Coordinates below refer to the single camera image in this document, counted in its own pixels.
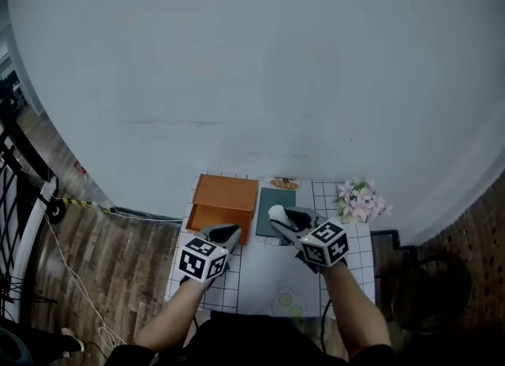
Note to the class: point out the black metal railing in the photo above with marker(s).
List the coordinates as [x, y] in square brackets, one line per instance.
[12, 151]

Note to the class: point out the small white object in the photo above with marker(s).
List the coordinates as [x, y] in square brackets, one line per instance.
[276, 213]

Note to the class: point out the white power strip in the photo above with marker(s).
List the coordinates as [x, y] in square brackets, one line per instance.
[74, 341]

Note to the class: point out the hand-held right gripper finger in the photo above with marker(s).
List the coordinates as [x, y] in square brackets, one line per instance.
[286, 234]
[313, 214]

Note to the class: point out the white checked tablecloth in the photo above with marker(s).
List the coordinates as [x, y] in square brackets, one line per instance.
[268, 277]

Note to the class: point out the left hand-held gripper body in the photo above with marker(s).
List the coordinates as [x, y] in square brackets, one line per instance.
[201, 262]

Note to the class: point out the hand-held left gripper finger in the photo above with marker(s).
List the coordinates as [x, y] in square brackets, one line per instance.
[235, 241]
[205, 232]

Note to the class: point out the pink flowers in pot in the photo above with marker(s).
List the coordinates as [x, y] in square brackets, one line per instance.
[361, 202]

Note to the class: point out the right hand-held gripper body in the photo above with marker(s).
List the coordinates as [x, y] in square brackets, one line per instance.
[325, 244]

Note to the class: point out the person's right forearm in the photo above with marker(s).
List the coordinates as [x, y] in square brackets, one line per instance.
[355, 309]

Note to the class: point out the white post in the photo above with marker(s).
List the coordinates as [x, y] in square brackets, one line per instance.
[29, 246]

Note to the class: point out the small black wheel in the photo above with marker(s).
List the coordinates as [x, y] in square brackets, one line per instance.
[56, 211]

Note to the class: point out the orange drawer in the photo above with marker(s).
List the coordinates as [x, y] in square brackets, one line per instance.
[219, 218]

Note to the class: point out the grey-green flat tray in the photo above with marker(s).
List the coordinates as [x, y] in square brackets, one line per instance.
[276, 199]

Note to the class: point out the person's left forearm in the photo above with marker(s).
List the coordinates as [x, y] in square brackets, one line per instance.
[169, 317]

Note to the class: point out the person's black clothing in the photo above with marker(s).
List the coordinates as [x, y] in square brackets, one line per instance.
[252, 340]

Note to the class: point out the black padded case lid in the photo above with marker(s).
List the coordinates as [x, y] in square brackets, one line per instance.
[13, 348]

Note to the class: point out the clear plastic water bottle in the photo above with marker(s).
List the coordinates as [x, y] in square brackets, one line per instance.
[94, 187]

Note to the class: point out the glass door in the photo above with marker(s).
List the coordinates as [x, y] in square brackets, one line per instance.
[16, 80]

